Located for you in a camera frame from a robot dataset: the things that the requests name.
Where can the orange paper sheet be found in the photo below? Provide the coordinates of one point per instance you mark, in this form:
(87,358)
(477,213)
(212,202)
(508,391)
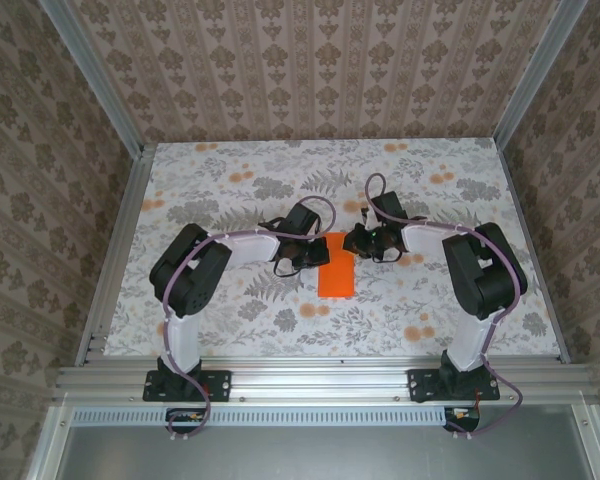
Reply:
(336,280)

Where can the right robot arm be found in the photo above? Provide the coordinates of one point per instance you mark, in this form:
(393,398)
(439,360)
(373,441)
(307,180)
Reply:
(472,345)

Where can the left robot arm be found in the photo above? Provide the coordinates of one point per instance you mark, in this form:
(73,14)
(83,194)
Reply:
(182,345)

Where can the grey metal sheet panel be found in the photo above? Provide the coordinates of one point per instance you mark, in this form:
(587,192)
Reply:
(320,455)

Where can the floral printed tablecloth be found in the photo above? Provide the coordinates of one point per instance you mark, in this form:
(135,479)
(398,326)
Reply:
(430,160)

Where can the aluminium front beam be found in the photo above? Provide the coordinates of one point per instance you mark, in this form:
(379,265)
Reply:
(320,382)

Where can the black connector board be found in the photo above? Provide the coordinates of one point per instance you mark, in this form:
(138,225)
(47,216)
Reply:
(462,417)
(185,417)

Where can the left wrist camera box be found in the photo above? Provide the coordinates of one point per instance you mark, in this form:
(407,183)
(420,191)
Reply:
(302,217)

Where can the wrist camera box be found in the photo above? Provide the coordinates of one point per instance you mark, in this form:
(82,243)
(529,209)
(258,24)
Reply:
(389,206)
(302,217)

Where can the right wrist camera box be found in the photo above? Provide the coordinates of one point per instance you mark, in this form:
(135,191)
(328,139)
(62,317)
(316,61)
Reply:
(389,206)

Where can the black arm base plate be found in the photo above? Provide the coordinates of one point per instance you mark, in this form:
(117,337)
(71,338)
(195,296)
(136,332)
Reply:
(220,385)
(420,385)

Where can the aluminium side rail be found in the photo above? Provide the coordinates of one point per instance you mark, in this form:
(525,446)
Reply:
(533,250)
(126,210)

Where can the aluminium corner post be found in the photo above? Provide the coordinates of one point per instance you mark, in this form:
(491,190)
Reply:
(95,75)
(535,65)

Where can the aluminium lower frame rail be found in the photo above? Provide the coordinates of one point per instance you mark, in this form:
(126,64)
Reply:
(592,440)
(47,440)

